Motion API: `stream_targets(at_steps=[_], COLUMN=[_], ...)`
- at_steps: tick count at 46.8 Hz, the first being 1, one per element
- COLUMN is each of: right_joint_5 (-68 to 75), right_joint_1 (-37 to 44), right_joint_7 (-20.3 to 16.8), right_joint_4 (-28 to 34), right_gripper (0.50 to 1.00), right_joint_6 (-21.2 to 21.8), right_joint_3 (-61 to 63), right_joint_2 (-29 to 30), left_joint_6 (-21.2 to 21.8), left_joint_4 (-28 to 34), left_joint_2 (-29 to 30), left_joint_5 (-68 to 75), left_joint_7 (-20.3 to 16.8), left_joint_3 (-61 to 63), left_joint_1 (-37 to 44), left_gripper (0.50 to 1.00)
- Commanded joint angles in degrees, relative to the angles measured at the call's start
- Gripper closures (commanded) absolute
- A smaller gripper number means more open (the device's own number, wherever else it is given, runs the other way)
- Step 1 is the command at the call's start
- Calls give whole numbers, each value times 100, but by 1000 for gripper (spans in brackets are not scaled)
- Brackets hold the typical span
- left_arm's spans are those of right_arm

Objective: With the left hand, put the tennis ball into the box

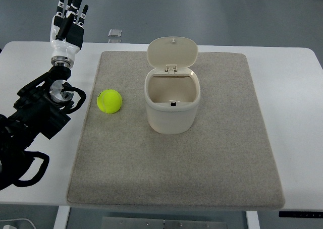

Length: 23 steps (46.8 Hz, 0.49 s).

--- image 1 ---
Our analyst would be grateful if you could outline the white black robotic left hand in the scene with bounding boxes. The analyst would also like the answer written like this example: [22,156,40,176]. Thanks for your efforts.
[50,0,88,66]

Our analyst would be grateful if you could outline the yellow-green tennis ball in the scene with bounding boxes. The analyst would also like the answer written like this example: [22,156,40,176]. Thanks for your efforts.
[96,89,122,114]

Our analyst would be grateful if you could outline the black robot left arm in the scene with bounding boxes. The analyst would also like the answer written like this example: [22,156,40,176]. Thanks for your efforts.
[1,56,86,189]

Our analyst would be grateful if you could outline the silver floor socket plate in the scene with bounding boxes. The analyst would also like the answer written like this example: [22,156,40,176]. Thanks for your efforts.
[108,29,122,37]

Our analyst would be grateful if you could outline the beige plastic bin with lid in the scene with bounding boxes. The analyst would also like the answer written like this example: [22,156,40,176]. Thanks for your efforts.
[144,37,201,134]

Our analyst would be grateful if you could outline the white left table leg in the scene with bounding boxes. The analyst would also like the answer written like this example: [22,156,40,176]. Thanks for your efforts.
[53,206,70,229]

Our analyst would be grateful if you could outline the white table leg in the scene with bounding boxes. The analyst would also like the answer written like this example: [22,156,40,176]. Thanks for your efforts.
[246,211,260,229]
[53,206,70,229]

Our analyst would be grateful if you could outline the grey felt mat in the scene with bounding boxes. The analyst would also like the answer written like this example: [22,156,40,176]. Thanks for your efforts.
[67,51,285,210]

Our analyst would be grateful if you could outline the white right table leg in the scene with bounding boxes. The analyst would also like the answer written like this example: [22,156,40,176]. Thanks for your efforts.
[246,211,260,229]

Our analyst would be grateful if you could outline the black table control panel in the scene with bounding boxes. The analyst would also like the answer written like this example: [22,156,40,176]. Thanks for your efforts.
[279,211,323,218]

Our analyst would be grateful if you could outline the grey metal base plate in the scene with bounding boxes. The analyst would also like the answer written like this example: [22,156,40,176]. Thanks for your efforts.
[101,217,228,229]

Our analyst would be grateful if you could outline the white charger with cable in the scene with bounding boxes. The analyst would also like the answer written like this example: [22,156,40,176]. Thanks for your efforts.
[1,218,36,229]

